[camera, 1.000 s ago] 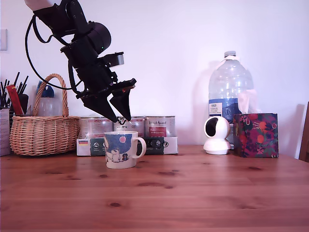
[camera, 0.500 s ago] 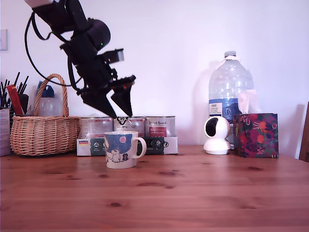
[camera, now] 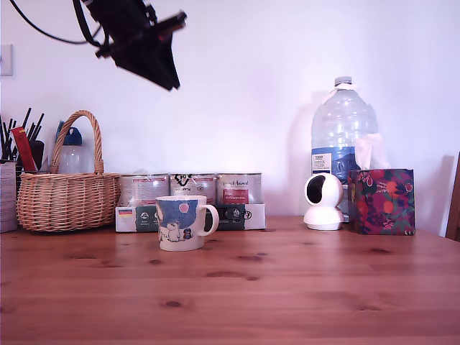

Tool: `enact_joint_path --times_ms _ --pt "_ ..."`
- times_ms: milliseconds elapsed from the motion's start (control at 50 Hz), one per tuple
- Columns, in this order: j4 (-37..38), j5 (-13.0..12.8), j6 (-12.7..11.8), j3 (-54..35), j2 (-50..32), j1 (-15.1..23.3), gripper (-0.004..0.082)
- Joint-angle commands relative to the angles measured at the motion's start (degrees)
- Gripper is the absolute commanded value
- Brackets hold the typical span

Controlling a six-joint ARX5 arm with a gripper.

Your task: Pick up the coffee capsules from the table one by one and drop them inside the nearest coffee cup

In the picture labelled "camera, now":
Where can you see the clear bottle with blue cap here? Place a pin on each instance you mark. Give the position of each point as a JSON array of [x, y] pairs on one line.
[[73, 158]]

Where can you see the black stick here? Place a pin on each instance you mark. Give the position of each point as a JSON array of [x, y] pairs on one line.
[[26, 117], [38, 126], [11, 133]]

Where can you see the tin can with red band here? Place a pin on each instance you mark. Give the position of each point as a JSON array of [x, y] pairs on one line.
[[143, 188]]

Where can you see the tin can with black logo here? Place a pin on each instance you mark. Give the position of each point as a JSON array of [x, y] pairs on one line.
[[192, 185]]

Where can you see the black container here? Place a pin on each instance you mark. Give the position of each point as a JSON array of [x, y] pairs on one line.
[[37, 154]]

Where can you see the tin can with red label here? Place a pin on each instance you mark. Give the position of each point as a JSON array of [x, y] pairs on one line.
[[238, 187]]

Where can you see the cartoon print ceramic mug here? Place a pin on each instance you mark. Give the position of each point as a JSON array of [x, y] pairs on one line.
[[178, 223]]

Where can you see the cardboard can tray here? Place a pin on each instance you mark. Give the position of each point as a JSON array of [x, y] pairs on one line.
[[253, 217]]

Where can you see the large clear water bottle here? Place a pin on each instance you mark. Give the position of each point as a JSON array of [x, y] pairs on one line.
[[341, 125]]

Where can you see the white printed box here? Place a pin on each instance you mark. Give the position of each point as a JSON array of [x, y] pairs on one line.
[[7, 197]]

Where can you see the pale tissue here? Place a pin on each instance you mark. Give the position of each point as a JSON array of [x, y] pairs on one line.
[[367, 151]]

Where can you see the floral tissue box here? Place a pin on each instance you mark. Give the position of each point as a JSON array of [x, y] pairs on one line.
[[384, 205]]

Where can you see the white wall plate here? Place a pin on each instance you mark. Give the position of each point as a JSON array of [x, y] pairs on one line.
[[5, 59]]

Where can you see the small white round camera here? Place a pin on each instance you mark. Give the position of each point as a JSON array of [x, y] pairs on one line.
[[327, 215]]

